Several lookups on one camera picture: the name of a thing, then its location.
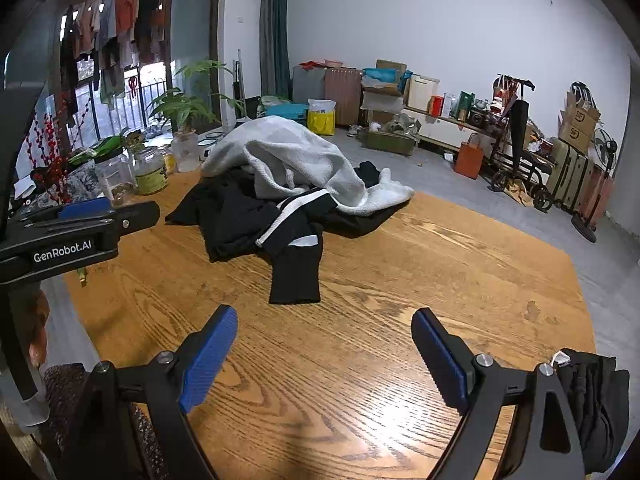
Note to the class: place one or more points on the small yellow glass jar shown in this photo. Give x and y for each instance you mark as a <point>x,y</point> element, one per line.
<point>169,161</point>

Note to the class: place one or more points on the red white paper bag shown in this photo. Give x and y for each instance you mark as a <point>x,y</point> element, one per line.
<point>504,92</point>

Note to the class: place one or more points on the white sneaker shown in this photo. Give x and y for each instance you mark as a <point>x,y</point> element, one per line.
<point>354,131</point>

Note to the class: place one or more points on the olive green crate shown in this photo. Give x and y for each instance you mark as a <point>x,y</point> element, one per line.
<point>387,141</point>

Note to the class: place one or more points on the teal flat box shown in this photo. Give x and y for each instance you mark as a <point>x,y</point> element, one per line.
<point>287,111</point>

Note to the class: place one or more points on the glass jar green label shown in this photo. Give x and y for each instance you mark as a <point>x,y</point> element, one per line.
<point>150,172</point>

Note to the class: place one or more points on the leafy plant in glass vase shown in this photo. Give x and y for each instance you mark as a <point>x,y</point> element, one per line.
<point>182,110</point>

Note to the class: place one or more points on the orange paper bag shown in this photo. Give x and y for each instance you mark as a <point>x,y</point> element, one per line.
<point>469,160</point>

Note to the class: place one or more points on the green box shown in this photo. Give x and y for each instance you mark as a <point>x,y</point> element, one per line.
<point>465,101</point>

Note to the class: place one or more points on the white low cabinet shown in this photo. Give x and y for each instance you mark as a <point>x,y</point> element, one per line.
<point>440,132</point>

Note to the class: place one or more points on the yellow shopping bag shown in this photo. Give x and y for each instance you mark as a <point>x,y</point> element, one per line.
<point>321,122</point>

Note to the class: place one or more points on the row of hanging clothes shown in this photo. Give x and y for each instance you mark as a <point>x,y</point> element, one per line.
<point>125,10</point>

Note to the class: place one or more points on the red berry branch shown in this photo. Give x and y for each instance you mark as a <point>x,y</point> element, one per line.
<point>52,160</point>

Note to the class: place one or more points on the white wrapped carton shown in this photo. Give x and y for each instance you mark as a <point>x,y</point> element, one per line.
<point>382,102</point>

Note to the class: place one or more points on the teal plastic bag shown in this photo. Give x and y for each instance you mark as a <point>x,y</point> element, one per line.
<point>380,77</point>

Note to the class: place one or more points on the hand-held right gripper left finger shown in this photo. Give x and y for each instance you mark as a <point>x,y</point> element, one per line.
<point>210,360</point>

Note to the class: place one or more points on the speckled fabric seat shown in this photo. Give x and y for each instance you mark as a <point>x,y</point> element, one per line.
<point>57,400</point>

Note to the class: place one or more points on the green plastic packet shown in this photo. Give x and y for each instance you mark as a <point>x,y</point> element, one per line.
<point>100,147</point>

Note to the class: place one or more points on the grey suitcase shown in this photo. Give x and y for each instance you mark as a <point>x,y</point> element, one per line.
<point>307,85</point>

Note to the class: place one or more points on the clear glass jar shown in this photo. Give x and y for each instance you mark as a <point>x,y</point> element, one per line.
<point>115,180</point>

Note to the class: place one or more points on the black balcony railing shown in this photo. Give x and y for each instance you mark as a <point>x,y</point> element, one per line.
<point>145,100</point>

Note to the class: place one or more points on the grey knit sweater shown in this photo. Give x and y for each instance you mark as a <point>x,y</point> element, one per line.
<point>300,155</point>

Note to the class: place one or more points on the dark teal curtain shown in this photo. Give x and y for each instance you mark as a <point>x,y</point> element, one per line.
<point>275,25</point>

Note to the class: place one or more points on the red box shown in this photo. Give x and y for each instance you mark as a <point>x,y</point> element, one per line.
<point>436,106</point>

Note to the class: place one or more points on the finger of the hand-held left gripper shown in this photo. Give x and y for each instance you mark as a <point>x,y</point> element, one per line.
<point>85,208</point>
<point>137,216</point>

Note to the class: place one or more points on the white enamel basin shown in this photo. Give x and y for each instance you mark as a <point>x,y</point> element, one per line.
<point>212,142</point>

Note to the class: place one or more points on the person's left hand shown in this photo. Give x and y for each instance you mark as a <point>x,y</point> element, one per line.
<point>36,330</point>

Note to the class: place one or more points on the pink ribbed suitcase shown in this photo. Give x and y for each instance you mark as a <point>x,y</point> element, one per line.
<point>342,95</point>

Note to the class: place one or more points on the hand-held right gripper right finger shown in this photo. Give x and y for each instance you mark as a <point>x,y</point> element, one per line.
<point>442,360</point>

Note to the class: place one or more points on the folded black garment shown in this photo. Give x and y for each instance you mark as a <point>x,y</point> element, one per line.
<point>595,410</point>

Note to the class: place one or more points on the black pants white stripe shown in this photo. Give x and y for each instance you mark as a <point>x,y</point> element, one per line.
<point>295,270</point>

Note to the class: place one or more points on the black standing fan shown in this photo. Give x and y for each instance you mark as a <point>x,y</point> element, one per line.
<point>605,147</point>

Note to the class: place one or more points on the brown cardboard box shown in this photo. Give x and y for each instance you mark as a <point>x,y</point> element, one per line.
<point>392,66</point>

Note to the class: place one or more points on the black umbrella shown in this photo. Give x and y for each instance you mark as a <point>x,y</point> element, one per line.
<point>517,120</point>

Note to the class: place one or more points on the black wheeled trolley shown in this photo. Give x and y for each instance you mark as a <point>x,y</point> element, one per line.
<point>520,170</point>

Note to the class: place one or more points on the tall leafy green plant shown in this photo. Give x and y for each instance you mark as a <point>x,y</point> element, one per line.
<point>205,67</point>

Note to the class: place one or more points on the small pink suitcase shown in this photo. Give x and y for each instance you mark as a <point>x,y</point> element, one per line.
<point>600,190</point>

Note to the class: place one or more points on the white flat board box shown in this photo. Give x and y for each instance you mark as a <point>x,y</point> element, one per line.
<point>422,92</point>

